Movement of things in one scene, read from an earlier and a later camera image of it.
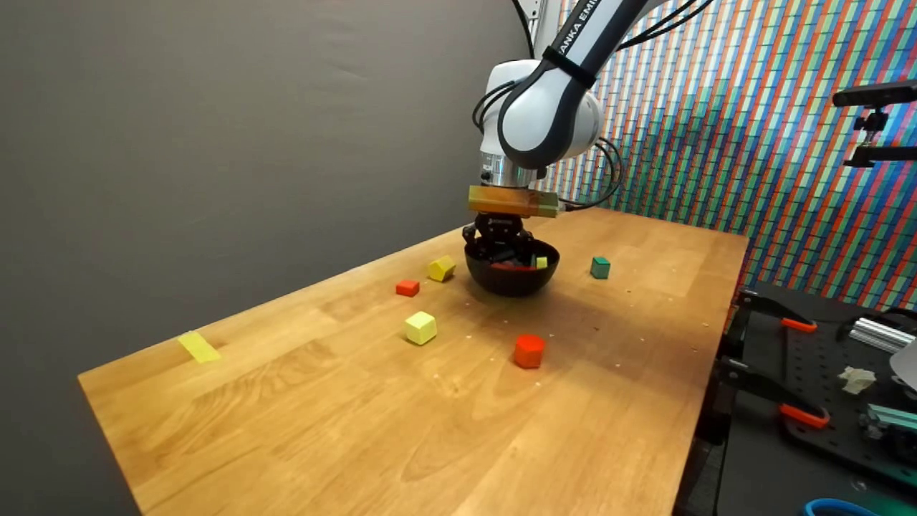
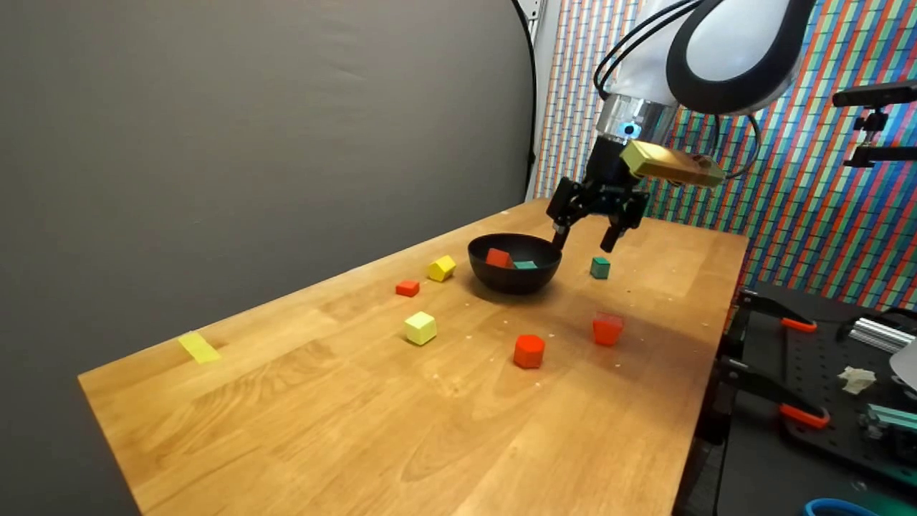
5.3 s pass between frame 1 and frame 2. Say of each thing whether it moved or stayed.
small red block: stayed
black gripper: moved
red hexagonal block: stayed
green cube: stayed
